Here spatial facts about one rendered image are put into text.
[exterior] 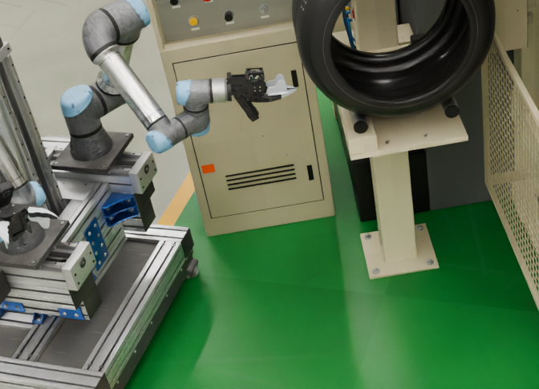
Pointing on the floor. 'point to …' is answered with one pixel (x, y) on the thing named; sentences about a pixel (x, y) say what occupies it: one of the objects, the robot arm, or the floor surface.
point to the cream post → (383, 203)
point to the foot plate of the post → (378, 268)
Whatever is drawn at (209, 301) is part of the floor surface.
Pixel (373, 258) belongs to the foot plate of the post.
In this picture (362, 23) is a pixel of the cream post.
